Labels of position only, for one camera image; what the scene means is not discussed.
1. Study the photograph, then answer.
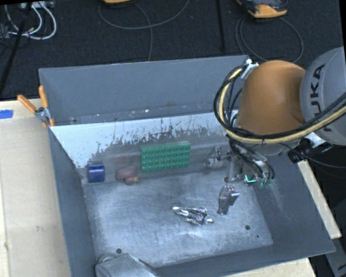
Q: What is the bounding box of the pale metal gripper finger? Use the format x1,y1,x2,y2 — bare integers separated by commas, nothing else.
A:
202,146,227,171
213,184,243,217

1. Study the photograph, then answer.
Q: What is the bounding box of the green studded flat block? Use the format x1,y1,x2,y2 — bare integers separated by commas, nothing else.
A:
138,140,194,174

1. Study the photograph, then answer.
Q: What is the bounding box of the pale grey flat bottle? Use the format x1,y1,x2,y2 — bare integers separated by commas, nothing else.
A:
93,247,171,277

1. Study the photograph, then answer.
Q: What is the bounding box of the grey metal bin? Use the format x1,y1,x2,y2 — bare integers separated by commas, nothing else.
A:
37,37,340,277

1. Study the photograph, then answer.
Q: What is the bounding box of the blue cup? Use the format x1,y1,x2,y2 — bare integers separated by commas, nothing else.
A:
85,161,108,185

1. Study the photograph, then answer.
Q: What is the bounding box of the crumpled silver foil packet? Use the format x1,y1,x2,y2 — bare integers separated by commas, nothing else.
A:
171,201,216,229

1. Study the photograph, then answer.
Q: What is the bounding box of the red-brown toy food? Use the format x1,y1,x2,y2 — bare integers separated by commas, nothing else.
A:
114,163,141,187

